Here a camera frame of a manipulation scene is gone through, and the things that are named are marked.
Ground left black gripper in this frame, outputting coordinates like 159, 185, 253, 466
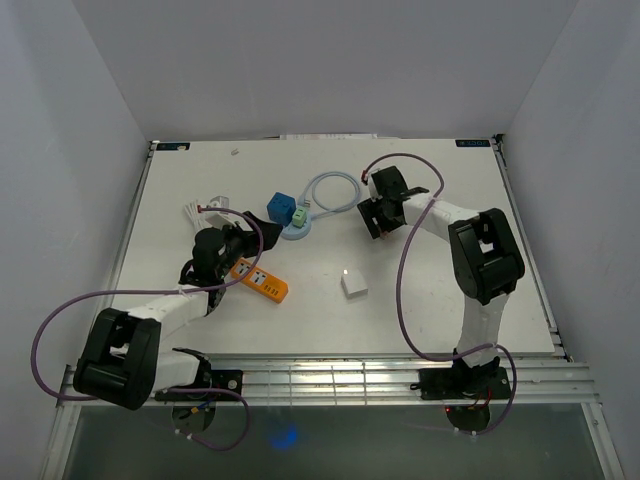
215, 212, 283, 279

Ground blue cube socket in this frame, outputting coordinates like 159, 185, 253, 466
266, 192, 297, 227

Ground green plug adapter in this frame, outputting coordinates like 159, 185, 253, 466
291, 206, 308, 228

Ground round light blue power strip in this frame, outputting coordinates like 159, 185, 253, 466
280, 171, 362, 241

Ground orange power strip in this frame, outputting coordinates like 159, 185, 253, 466
230, 258, 289, 304

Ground white charger block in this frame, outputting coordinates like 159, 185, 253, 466
341, 269, 368, 299

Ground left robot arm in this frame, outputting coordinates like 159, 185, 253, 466
73, 211, 283, 410

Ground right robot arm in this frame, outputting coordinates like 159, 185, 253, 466
357, 166, 525, 397

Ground white table board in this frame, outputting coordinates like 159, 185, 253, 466
99, 138, 557, 357

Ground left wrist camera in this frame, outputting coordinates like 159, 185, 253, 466
196, 196, 230, 226

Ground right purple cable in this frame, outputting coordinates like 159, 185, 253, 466
362, 153, 517, 436

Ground purple cable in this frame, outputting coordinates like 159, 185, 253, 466
362, 153, 517, 436
30, 205, 265, 451

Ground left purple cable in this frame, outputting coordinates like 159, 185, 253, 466
30, 205, 265, 451

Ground white coiled cable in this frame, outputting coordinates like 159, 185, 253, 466
182, 200, 206, 231

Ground aluminium frame rail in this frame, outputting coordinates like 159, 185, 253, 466
57, 362, 601, 407

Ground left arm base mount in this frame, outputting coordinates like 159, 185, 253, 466
153, 370, 244, 404

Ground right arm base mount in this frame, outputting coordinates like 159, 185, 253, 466
410, 365, 512, 400

